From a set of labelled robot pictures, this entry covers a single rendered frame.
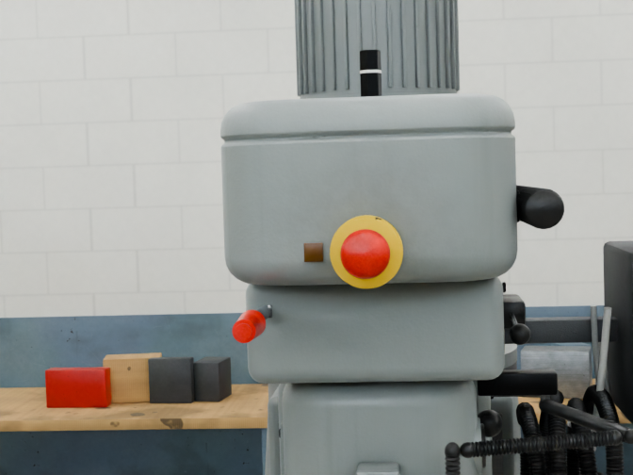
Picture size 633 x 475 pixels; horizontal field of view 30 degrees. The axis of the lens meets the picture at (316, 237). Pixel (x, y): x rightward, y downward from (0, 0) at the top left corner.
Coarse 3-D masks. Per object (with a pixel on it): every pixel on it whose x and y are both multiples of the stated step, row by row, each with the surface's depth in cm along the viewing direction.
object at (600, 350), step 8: (592, 304) 146; (592, 312) 145; (608, 312) 142; (592, 320) 146; (608, 320) 142; (592, 328) 146; (608, 328) 143; (592, 336) 146; (608, 336) 143; (592, 344) 146; (600, 344) 153; (608, 344) 143; (592, 352) 147; (600, 352) 144; (600, 360) 144; (600, 368) 144; (600, 376) 144; (608, 376) 153; (600, 384) 144; (608, 384) 153
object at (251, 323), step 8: (248, 312) 99; (256, 312) 100; (264, 312) 105; (240, 320) 96; (248, 320) 96; (256, 320) 97; (264, 320) 100; (240, 328) 95; (248, 328) 95; (256, 328) 96; (264, 328) 100; (240, 336) 95; (248, 336) 95; (256, 336) 98
